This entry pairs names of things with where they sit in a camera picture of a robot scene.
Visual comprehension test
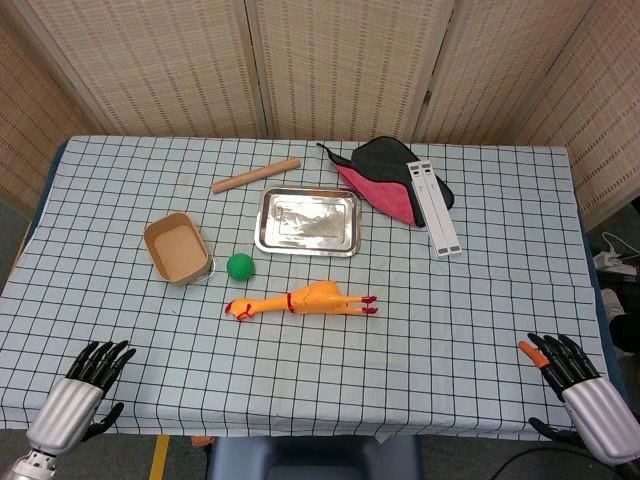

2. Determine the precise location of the table with checkered tablecloth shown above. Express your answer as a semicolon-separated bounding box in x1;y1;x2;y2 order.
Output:
0;134;626;442

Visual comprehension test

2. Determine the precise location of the red and black cloth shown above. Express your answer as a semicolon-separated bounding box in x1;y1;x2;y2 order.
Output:
316;135;455;228

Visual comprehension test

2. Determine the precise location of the black floor cable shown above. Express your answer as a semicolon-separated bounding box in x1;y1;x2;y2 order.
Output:
499;443;604;480

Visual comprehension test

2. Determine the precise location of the yellow rubber chicken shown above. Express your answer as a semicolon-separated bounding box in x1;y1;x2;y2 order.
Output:
224;280;379;322

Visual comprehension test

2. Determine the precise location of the silver metal tray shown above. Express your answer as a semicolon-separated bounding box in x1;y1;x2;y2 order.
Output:
253;186;363;258

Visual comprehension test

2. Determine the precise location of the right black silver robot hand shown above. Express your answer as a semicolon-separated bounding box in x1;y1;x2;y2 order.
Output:
518;332;640;467

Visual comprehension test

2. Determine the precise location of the brown cardboard box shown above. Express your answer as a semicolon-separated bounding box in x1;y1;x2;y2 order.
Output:
143;212;212;287

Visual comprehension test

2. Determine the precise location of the white power strip with cables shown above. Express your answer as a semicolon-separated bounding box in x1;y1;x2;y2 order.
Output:
592;232;640;275

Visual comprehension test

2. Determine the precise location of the green ball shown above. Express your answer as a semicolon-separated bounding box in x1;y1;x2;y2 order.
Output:
226;252;257;282

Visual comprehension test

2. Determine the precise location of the woven folding screen panel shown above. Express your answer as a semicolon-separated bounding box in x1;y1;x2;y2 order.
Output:
514;0;640;232
413;0;597;146
22;0;269;139
244;0;457;142
0;0;109;214

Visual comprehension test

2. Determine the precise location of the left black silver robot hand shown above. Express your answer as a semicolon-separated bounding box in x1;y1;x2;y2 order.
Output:
25;340;137;457

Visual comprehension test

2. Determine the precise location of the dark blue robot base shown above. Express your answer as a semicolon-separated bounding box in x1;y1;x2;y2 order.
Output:
207;435;424;480

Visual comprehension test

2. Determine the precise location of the white flat stand bar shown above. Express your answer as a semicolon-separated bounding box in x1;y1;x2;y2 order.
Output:
405;160;454;258
419;158;463;255

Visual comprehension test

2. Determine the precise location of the wooden rolling pin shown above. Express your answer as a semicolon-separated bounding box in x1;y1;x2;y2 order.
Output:
211;157;303;195

